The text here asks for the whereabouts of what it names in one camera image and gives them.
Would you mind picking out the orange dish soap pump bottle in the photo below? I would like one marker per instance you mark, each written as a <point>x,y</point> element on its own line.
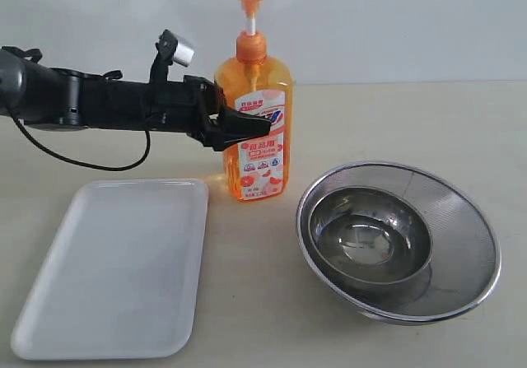
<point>254,83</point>

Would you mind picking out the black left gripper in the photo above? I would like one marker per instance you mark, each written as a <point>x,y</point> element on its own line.
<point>188,106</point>

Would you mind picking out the stainless steel mesh colander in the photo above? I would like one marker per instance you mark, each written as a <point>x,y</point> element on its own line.
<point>466,258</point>

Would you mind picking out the white rectangular plastic tray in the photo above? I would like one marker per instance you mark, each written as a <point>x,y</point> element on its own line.
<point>120,279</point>

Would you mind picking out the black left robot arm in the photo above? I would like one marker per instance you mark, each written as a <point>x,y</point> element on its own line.
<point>65,99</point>

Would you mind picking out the stainless steel bowl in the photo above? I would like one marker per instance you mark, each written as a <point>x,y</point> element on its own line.
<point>368,240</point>

